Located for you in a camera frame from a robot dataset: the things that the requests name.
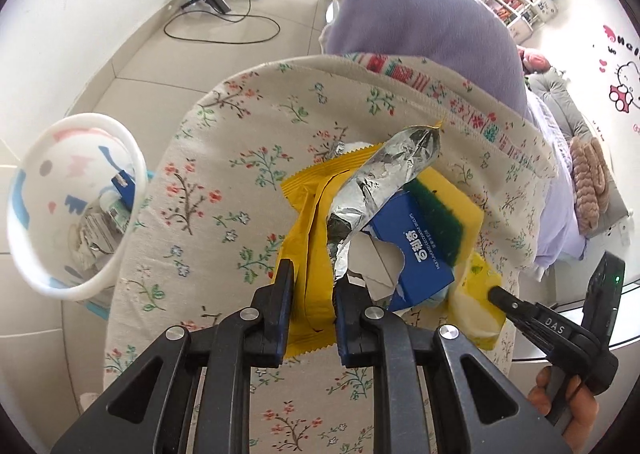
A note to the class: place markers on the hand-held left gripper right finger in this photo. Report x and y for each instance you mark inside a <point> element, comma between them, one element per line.
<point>341,329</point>

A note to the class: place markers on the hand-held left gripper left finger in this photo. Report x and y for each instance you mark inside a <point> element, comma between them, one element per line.
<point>286,319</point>

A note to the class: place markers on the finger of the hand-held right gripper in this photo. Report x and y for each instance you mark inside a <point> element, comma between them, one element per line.
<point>510,305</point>

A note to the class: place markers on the pale yellow plastic packet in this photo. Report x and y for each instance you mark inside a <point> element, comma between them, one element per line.
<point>475,314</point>

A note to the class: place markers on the yellow snack wrapper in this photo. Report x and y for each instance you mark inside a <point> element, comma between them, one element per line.
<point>310,214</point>

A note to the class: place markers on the torn blue cardboard box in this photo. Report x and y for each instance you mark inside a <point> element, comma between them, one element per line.
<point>400,229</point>

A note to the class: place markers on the silver foil wrapper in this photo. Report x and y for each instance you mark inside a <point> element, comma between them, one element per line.
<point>370,184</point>

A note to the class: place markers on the white cartoon print bin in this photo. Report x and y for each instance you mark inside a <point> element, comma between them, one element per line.
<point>65,144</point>

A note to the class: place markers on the person's right hand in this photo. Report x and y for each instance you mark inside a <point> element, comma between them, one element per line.
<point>585,414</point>

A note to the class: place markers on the yellow and green sponge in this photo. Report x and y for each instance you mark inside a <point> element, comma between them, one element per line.
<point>465,214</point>

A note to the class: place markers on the light purple sheet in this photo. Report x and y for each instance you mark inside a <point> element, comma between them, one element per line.
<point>555,214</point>

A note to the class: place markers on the brown knitted cushion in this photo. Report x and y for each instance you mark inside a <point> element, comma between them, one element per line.
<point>590,184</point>

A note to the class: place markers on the floral beige cloth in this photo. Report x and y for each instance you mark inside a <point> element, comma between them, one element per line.
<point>225,184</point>

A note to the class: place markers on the crumpled silver wrapper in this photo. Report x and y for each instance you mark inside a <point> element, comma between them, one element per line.
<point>97,234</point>

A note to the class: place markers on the small blue carton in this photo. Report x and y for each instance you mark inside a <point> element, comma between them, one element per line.
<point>124,189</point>

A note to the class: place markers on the grey cushion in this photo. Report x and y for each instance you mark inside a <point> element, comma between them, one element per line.
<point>555,94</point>

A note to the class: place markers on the pink plush toy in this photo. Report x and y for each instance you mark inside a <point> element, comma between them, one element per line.
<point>532,60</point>

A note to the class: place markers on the purple fleece blanket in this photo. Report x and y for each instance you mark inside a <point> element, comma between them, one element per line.
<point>425,19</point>

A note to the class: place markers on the white bookshelf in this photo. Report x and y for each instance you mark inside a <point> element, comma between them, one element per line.
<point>522,4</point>

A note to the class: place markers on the pink cat wall sticker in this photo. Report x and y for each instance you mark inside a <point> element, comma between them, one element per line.
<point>625,84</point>

